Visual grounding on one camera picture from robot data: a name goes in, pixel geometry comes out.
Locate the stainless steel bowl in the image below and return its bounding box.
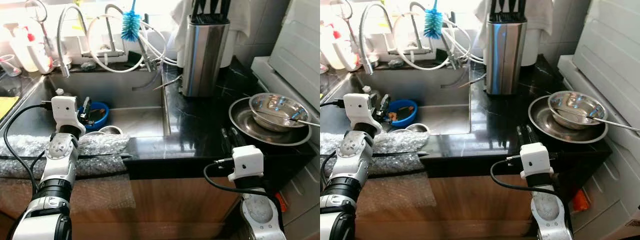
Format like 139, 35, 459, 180
248, 92, 312, 133
547, 91, 608, 131

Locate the blue plastic bowl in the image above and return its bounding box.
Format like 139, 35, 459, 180
387, 99, 418, 128
79, 101, 110, 132

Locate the large stainless steel plate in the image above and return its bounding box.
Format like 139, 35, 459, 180
528, 95, 608, 145
229, 96, 312, 147

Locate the small steel cup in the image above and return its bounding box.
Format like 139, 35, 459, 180
97, 125, 123, 137
405, 122, 431, 135

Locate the clear bubble wrap sheet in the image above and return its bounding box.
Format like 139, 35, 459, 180
320, 132, 431, 211
0, 134, 132, 211

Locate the stainless steel sink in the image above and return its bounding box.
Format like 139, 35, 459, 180
0, 70, 171, 138
320, 67, 473, 136

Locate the flexible steel gooseneck faucet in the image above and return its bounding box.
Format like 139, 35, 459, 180
56, 5, 88, 78
358, 4, 393, 76

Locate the white soap bottle red pump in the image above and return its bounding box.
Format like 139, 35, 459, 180
22, 27, 53, 75
327, 25, 358, 71

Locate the long metal spoon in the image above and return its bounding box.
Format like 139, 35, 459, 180
260, 109, 321, 127
560, 106, 640, 134

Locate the yellow cloth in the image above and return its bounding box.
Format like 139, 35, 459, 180
0, 96, 20, 121

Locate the pale pump bottle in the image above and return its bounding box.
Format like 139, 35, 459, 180
320, 24, 338, 70
5, 25, 33, 73

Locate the steel tap with valve spout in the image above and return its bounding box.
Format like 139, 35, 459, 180
387, 1, 466, 71
82, 4, 161, 73

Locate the stainless steel knife block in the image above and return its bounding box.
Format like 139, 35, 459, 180
181, 15, 231, 97
485, 12, 528, 96

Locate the clear plastic cup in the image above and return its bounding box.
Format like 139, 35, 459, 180
0, 54, 23, 77

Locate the wooden cabinet front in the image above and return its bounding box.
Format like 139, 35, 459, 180
320, 172, 536, 240
0, 175, 246, 240

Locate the blue bottle brush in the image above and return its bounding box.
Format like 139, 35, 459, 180
423, 0, 445, 40
120, 0, 142, 42

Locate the large white appliance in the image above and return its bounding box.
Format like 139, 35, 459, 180
250, 0, 321, 240
557, 0, 640, 240

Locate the round metal mesh strainer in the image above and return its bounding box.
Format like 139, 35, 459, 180
25, 0, 53, 56
330, 0, 360, 51

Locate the white towel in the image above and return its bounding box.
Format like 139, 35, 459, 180
170, 0, 251, 46
472, 0, 553, 36

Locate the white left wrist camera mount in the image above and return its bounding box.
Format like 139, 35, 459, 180
51, 95, 86, 130
344, 93, 383, 133

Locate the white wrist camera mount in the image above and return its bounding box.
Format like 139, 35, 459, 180
227, 145, 264, 182
51, 95, 86, 130
344, 93, 383, 133
519, 142, 555, 180

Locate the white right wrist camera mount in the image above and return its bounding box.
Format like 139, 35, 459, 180
227, 145, 264, 182
519, 142, 555, 180

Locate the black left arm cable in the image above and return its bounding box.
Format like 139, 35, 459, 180
320, 100, 347, 176
2, 101, 53, 196

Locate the white coiled water hose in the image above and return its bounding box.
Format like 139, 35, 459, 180
392, 12, 483, 71
86, 14, 178, 75

